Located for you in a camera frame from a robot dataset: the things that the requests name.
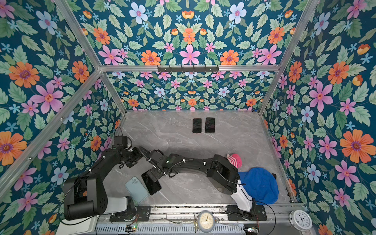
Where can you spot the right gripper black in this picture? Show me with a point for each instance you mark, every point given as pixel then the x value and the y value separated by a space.
pixel 153 174

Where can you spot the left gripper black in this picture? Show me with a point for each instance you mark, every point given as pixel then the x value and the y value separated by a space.
pixel 137 156

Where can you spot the black phone pink edge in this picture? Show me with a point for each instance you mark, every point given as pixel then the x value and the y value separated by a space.
pixel 197 125

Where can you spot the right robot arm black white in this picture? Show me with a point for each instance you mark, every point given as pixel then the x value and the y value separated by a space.
pixel 221 173

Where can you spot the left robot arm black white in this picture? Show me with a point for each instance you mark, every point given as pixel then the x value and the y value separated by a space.
pixel 85 195

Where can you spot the light blue phone case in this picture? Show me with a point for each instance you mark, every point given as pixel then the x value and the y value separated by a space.
pixel 137 190

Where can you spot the round beige clock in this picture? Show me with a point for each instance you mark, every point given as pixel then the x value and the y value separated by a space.
pixel 205 221

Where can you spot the white box device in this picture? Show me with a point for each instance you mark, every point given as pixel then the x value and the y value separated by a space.
pixel 84 226

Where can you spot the blue cloth hat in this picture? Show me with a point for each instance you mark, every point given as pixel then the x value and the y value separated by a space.
pixel 261 185

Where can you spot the white alarm clock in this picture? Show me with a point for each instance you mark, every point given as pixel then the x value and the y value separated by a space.
pixel 300 220

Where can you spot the aluminium front rail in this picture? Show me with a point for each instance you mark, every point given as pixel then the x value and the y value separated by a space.
pixel 218 210

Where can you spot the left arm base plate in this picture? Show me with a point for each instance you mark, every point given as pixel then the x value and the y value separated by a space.
pixel 139 213

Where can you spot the black hook rail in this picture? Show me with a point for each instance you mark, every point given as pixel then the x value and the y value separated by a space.
pixel 193 68

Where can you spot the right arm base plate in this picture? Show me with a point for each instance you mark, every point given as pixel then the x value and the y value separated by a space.
pixel 255 214

